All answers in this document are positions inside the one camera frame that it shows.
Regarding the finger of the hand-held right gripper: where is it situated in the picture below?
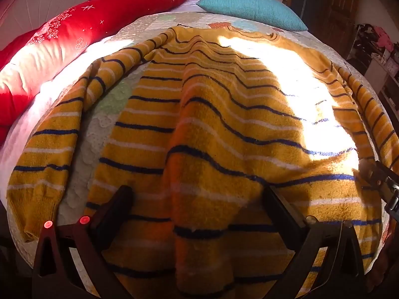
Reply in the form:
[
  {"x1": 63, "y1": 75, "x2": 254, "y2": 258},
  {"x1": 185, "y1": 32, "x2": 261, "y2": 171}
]
[{"x1": 352, "y1": 159, "x2": 399, "y2": 222}]

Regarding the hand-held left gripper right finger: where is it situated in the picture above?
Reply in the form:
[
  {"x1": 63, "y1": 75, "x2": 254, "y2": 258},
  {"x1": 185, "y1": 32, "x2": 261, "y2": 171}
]
[{"x1": 262, "y1": 186, "x2": 367, "y2": 299}]

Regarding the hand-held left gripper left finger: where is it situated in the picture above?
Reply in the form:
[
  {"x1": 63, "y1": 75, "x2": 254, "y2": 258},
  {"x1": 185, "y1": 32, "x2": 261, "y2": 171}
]
[{"x1": 33, "y1": 185, "x2": 134, "y2": 299}]

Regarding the yellow striped sweater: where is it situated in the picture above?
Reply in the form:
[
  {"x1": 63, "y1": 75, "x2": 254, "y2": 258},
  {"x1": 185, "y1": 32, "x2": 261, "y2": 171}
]
[{"x1": 6, "y1": 26, "x2": 395, "y2": 299}]

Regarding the heart print quilt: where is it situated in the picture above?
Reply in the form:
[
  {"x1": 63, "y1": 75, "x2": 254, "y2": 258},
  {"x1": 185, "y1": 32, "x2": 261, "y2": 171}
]
[{"x1": 6, "y1": 9, "x2": 396, "y2": 287}]

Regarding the white shelf unit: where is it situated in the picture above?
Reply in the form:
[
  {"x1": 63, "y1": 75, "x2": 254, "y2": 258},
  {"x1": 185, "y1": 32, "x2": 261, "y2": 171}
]
[{"x1": 346, "y1": 22, "x2": 399, "y2": 122}]

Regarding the pink cloth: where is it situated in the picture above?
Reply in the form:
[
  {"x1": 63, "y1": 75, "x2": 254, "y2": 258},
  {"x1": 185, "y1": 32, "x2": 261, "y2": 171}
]
[{"x1": 374, "y1": 26, "x2": 395, "y2": 50}]

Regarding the brown wooden door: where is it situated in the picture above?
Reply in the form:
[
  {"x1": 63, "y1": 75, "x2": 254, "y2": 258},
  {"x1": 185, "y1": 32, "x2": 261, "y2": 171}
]
[{"x1": 312, "y1": 0, "x2": 362, "y2": 60}]

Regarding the red patterned pillow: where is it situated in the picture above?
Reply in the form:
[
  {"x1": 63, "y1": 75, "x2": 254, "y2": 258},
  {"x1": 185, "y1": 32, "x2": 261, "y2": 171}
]
[{"x1": 0, "y1": 0, "x2": 191, "y2": 144}]

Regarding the teal knitted pillow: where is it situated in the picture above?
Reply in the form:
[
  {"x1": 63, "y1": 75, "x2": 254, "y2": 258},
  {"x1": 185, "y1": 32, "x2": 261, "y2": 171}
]
[{"x1": 196, "y1": 0, "x2": 308, "y2": 32}]

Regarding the white headboard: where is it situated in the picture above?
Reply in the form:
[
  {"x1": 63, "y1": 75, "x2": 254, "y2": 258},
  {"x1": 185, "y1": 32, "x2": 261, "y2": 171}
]
[{"x1": 0, "y1": 0, "x2": 91, "y2": 50}]

